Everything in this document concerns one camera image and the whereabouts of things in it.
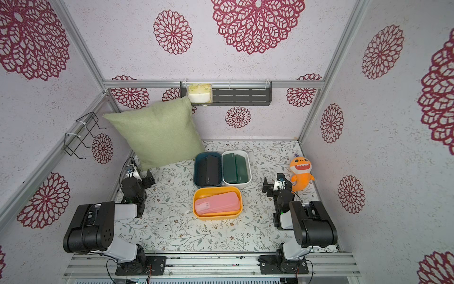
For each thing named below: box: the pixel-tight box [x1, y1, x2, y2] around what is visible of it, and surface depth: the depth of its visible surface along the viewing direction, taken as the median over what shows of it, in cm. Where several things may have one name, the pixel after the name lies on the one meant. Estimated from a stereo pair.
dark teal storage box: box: [193, 151, 223, 189], surface depth 104 cm
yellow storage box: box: [192, 186, 244, 221], surface depth 89 cm
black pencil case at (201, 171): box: [195, 156, 207, 186], surface depth 105 cm
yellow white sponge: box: [187, 83, 213, 103], surface depth 92 cm
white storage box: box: [221, 150, 252, 190], surface depth 102 cm
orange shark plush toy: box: [289, 153, 316, 192], surface depth 99 cm
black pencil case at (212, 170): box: [205, 155, 220, 186], surface depth 99 cm
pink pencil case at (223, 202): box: [195, 191, 238, 215], surface depth 88 cm
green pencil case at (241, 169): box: [234, 154, 249, 183], surface depth 103 cm
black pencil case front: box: [206, 154, 220, 186], surface depth 99 cm
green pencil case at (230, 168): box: [225, 152, 238, 183], surface depth 102 cm
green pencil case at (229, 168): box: [222, 152, 238, 183], surface depth 102 cm
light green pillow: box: [102, 95, 205, 170], surface depth 89 cm
